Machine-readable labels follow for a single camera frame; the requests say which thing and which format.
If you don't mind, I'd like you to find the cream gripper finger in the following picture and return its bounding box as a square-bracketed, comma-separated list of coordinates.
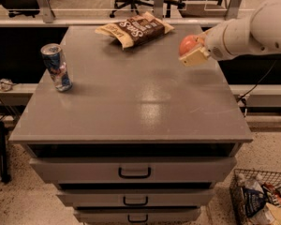
[198, 28, 213, 39]
[179, 47, 210, 67]

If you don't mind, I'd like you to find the black office chair centre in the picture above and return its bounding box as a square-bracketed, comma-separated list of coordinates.
[110, 0, 185, 19]

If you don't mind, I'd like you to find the black cable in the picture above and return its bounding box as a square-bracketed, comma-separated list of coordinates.
[235, 59, 277, 117]

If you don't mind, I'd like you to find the wire basket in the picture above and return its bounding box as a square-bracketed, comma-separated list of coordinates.
[229, 169, 281, 225]

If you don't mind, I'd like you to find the top grey drawer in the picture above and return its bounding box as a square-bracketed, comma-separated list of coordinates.
[30, 157, 236, 184]

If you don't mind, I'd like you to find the bottom grey drawer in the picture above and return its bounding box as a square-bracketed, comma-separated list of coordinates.
[74, 207, 200, 224]

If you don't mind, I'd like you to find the grey drawer cabinet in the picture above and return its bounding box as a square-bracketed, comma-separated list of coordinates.
[10, 25, 252, 211]

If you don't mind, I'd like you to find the blue energy drink can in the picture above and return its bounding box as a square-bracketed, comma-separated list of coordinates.
[40, 43, 72, 92]

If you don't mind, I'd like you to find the middle grey drawer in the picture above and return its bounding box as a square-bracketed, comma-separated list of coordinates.
[57, 189, 214, 207]

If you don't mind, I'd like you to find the brown chip bag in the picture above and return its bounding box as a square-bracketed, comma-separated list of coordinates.
[96, 12, 174, 49]

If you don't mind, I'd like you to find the dark blue snack bag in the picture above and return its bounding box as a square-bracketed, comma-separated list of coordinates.
[243, 188, 266, 218]

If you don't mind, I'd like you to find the grey drawer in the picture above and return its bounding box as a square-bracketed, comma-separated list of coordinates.
[74, 207, 200, 224]
[30, 157, 236, 184]
[57, 189, 214, 207]

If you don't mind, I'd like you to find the red apple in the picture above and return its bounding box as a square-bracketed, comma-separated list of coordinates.
[179, 35, 204, 56]

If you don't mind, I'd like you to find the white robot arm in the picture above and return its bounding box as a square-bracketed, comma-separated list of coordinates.
[179, 0, 281, 67]

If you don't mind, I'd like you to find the red snack bag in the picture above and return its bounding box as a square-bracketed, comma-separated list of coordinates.
[261, 183, 281, 207]

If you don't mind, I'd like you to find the black stand leg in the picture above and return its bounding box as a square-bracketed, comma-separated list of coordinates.
[0, 122, 10, 184]

